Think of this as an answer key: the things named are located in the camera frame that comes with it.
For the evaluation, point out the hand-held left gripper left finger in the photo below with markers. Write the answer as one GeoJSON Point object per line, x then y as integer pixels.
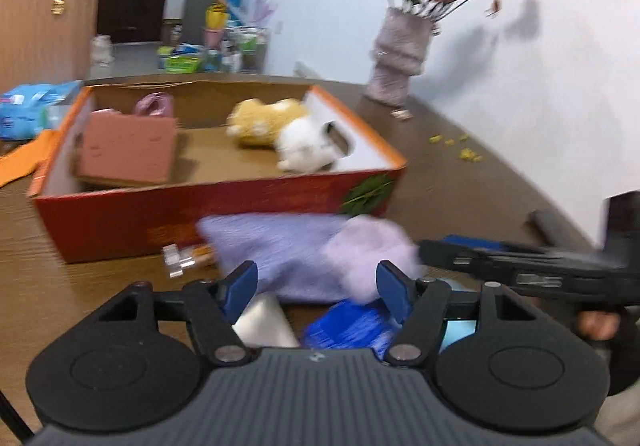
{"type": "Point", "coordinates": [241, 287]}

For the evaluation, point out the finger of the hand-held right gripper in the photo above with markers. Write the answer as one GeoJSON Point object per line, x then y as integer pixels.
{"type": "Point", "coordinates": [525, 271]}

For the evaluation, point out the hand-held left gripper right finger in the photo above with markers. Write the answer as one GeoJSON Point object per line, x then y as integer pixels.
{"type": "Point", "coordinates": [395, 292]}

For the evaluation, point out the white round sponge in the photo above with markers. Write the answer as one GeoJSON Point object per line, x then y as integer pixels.
{"type": "Point", "coordinates": [265, 323]}

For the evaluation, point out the purple knitted cloth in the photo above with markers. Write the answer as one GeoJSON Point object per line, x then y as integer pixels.
{"type": "Point", "coordinates": [285, 256]}

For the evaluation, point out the light blue plush toy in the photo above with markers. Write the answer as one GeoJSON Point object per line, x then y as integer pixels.
{"type": "Point", "coordinates": [459, 332]}

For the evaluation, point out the orange cardboard box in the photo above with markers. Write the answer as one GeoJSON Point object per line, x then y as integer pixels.
{"type": "Point", "coordinates": [240, 206]}

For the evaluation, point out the yellow and white plush toy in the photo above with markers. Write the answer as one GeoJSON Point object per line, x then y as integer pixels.
{"type": "Point", "coordinates": [285, 131]}

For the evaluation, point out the pink rectangular sponge block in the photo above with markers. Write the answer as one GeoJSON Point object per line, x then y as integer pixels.
{"type": "Point", "coordinates": [127, 146]}

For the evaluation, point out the pink satin bow scrunchie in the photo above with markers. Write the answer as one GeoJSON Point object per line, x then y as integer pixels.
{"type": "Point", "coordinates": [155, 105]}

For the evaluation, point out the person's right hand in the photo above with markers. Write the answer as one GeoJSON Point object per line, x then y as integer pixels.
{"type": "Point", "coordinates": [595, 326]}

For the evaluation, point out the blue foil packet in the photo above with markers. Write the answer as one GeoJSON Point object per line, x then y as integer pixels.
{"type": "Point", "coordinates": [350, 328]}

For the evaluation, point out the small clear plastic clip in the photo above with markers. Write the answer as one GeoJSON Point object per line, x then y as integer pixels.
{"type": "Point", "coordinates": [182, 258]}

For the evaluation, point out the scattered yellow petals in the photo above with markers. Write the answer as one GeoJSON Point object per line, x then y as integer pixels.
{"type": "Point", "coordinates": [457, 149]}

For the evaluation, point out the fallen pink petal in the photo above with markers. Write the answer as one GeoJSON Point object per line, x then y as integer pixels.
{"type": "Point", "coordinates": [401, 114]}

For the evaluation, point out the green packet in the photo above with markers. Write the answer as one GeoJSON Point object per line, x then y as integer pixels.
{"type": "Point", "coordinates": [182, 60]}

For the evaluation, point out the pink textured vase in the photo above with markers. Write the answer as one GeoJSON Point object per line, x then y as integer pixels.
{"type": "Point", "coordinates": [400, 56]}

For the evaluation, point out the orange cloth strip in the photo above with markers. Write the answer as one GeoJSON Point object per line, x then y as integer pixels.
{"type": "Point", "coordinates": [25, 159]}

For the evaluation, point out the yellow bag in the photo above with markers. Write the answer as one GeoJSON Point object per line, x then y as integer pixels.
{"type": "Point", "coordinates": [216, 24]}

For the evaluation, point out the blue wet wipes pack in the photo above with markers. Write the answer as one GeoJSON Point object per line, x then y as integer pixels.
{"type": "Point", "coordinates": [35, 109]}

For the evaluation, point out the pink hard-shell suitcase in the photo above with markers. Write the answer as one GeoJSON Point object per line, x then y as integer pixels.
{"type": "Point", "coordinates": [45, 26]}

